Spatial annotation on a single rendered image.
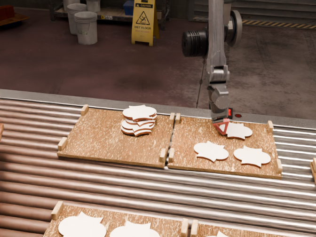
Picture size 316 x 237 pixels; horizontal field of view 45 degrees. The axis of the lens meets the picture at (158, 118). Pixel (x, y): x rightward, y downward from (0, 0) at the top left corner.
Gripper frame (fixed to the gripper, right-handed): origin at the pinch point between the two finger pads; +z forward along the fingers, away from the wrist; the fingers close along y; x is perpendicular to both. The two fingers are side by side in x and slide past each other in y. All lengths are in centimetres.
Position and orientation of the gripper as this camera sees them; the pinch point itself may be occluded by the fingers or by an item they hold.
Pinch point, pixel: (223, 128)
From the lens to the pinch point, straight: 159.5
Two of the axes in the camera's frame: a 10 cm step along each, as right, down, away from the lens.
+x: 9.5, -1.7, -2.5
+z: 2.7, 8.4, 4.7
